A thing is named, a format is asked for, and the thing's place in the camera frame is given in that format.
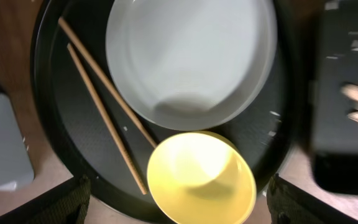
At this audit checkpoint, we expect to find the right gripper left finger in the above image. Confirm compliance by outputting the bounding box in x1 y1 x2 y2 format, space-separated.
0 175 91 224

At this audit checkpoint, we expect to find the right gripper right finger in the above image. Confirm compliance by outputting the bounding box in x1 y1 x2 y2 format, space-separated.
266 174 358 224

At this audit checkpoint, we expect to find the wooden chopstick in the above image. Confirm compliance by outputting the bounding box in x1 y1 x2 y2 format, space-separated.
58 17 157 147
67 44 148 195

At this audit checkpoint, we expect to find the yellow bowl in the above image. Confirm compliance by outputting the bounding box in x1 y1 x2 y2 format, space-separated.
147 131 257 223

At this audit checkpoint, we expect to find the grey plate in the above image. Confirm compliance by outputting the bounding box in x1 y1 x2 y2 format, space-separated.
106 0 277 131

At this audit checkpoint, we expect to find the round black tray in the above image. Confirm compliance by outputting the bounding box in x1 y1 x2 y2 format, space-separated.
30 1 296 223

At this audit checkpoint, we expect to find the black rectangular tray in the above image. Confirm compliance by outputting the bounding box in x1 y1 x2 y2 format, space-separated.
310 1 358 195

